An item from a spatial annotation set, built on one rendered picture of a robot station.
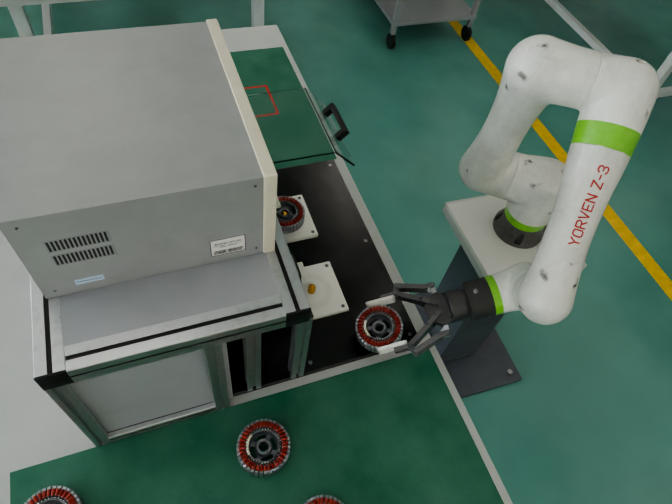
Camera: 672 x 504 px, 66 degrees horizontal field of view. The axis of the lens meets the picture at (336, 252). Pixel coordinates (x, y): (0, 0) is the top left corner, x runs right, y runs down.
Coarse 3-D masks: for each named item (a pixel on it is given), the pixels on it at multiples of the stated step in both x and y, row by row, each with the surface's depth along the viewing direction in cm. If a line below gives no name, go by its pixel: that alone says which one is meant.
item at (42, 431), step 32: (224, 32) 197; (256, 32) 200; (352, 192) 157; (0, 256) 131; (384, 256) 145; (0, 288) 126; (0, 320) 121; (416, 320) 134; (0, 352) 117; (32, 352) 117; (0, 384) 112; (32, 384) 113; (288, 384) 120; (448, 384) 125; (0, 416) 109; (32, 416) 109; (64, 416) 110; (0, 448) 105; (32, 448) 106; (64, 448) 107; (480, 448) 117; (0, 480) 102
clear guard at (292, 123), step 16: (256, 96) 129; (272, 96) 130; (288, 96) 131; (304, 96) 132; (256, 112) 126; (272, 112) 127; (288, 112) 127; (304, 112) 128; (320, 112) 131; (272, 128) 123; (288, 128) 124; (304, 128) 125; (320, 128) 125; (336, 128) 134; (272, 144) 120; (288, 144) 121; (304, 144) 121; (320, 144) 122; (336, 144) 125; (272, 160) 117; (288, 160) 118; (352, 160) 128
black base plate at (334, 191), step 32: (288, 192) 151; (320, 192) 153; (320, 224) 146; (352, 224) 147; (320, 256) 139; (352, 256) 141; (352, 288) 135; (384, 288) 136; (320, 320) 128; (352, 320) 129; (288, 352) 122; (320, 352) 123; (352, 352) 124
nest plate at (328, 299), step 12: (324, 264) 137; (312, 276) 134; (324, 276) 134; (324, 288) 132; (336, 288) 133; (312, 300) 130; (324, 300) 130; (336, 300) 131; (312, 312) 128; (324, 312) 128; (336, 312) 129
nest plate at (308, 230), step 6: (300, 198) 149; (306, 210) 147; (306, 216) 145; (306, 222) 144; (312, 222) 144; (300, 228) 143; (306, 228) 143; (312, 228) 143; (288, 234) 141; (294, 234) 141; (300, 234) 141; (306, 234) 142; (312, 234) 142; (288, 240) 140; (294, 240) 141
